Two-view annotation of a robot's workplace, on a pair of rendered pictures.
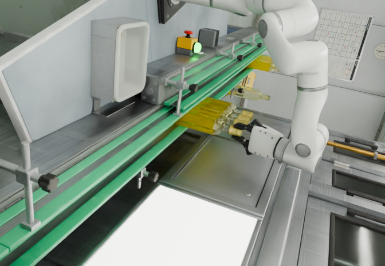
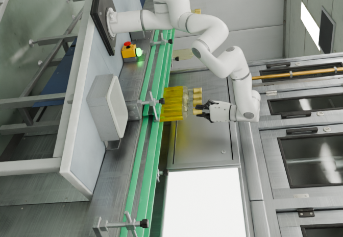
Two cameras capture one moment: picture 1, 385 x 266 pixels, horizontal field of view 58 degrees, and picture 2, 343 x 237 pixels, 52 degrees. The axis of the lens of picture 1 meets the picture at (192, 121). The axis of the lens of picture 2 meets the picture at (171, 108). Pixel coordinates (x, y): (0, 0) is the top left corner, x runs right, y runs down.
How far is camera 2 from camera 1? 63 cm
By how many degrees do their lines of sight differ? 15
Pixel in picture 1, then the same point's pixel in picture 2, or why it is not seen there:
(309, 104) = (243, 87)
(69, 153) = (120, 190)
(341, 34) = not seen: outside the picture
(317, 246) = (277, 166)
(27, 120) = (86, 184)
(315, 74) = (240, 70)
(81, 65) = (92, 129)
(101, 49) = (99, 113)
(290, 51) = (221, 66)
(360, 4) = not seen: outside the picture
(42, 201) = not seen: hidden behind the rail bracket
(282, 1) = (200, 26)
